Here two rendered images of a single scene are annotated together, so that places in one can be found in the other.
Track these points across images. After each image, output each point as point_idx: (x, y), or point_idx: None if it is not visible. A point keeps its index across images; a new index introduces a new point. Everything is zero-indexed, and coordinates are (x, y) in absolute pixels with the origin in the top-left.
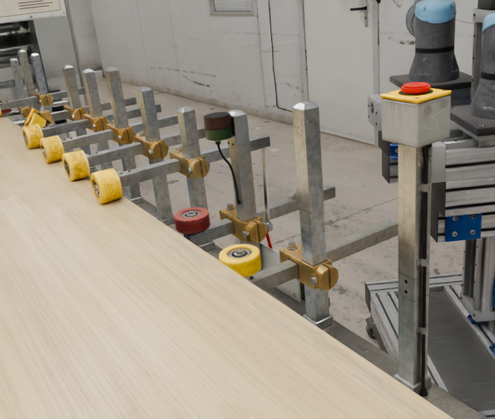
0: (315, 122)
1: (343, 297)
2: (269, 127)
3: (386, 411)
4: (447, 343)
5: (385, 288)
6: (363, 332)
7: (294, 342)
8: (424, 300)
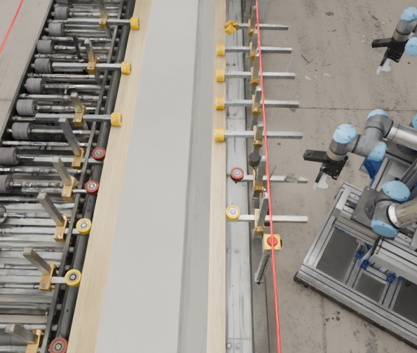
0: (268, 201)
1: (344, 169)
2: None
3: (214, 300)
4: (345, 236)
5: (350, 190)
6: (333, 195)
7: (215, 263)
8: (263, 272)
